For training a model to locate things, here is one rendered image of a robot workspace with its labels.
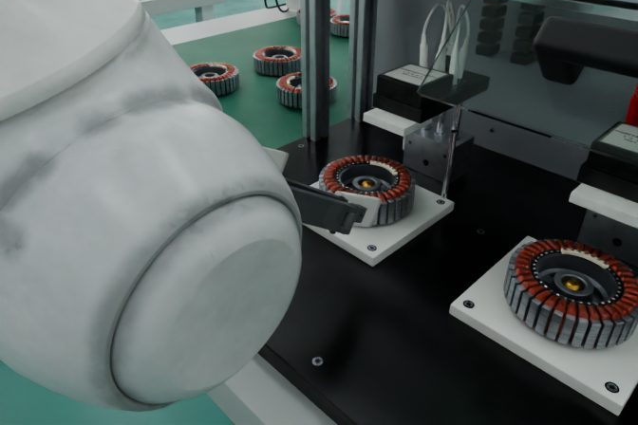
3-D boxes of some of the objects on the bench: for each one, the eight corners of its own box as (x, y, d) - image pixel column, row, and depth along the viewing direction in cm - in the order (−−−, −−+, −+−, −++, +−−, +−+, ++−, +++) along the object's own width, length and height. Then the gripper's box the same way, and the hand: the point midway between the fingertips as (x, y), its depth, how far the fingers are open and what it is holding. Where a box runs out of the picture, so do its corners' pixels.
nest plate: (372, 267, 54) (373, 258, 53) (277, 209, 63) (277, 200, 63) (453, 210, 63) (455, 201, 62) (360, 167, 72) (361, 158, 72)
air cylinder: (447, 185, 68) (453, 147, 65) (402, 165, 73) (404, 129, 70) (468, 172, 71) (475, 135, 68) (423, 153, 76) (427, 118, 73)
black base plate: (767, 812, 24) (791, 801, 23) (121, 230, 63) (117, 215, 62) (860, 305, 53) (872, 288, 51) (373, 119, 91) (373, 106, 90)
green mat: (97, 230, 63) (97, 229, 63) (-45, 96, 100) (-45, 95, 100) (494, 59, 120) (495, 58, 119) (309, 13, 157) (309, 12, 157)
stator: (621, 375, 41) (636, 342, 39) (484, 314, 47) (491, 282, 45) (645, 295, 49) (658, 264, 47) (524, 250, 55) (532, 221, 53)
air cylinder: (649, 273, 53) (668, 230, 50) (576, 241, 58) (590, 199, 55) (666, 251, 56) (684, 209, 54) (594, 222, 61) (608, 181, 58)
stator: (370, 242, 56) (372, 212, 54) (299, 201, 63) (298, 174, 61) (432, 201, 62) (436, 175, 61) (362, 168, 69) (363, 143, 67)
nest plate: (617, 416, 39) (623, 406, 39) (448, 313, 49) (450, 304, 48) (678, 314, 48) (683, 304, 48) (525, 243, 58) (527, 234, 57)
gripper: (68, 148, 47) (242, 177, 64) (236, 281, 32) (405, 273, 49) (92, 69, 46) (262, 120, 63) (278, 168, 31) (437, 199, 48)
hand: (319, 185), depth 55 cm, fingers open, 13 cm apart
